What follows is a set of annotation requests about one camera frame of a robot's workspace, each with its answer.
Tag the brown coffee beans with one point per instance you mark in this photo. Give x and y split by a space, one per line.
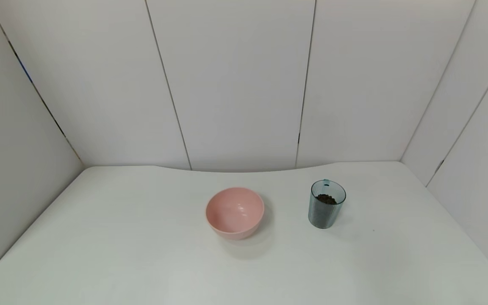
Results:
326 199

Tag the blue ribbed transparent cup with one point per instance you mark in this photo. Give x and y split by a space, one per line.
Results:
322 216

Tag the pink plastic bowl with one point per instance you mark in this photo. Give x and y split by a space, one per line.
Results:
233 212

